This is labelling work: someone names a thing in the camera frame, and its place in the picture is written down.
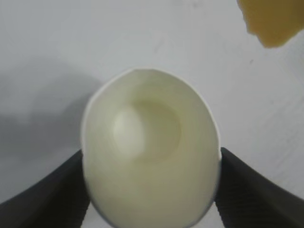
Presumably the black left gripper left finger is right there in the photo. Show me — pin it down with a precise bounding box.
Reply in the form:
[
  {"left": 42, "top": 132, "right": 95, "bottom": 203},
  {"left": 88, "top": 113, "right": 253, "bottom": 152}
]
[{"left": 0, "top": 149, "right": 92, "bottom": 228}]

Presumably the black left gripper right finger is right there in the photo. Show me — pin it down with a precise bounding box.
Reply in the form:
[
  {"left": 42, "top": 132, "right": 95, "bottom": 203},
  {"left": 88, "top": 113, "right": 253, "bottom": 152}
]
[{"left": 215, "top": 146, "right": 304, "bottom": 228}]

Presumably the white paper cup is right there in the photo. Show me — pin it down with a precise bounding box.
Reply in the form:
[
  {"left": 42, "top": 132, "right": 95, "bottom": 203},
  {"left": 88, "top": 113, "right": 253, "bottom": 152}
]
[{"left": 80, "top": 68, "right": 223, "bottom": 228}]

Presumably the brown liquid spill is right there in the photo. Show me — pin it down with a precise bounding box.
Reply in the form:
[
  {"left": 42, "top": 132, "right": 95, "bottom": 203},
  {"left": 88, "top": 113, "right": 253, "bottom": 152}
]
[{"left": 236, "top": 0, "right": 304, "bottom": 49}]

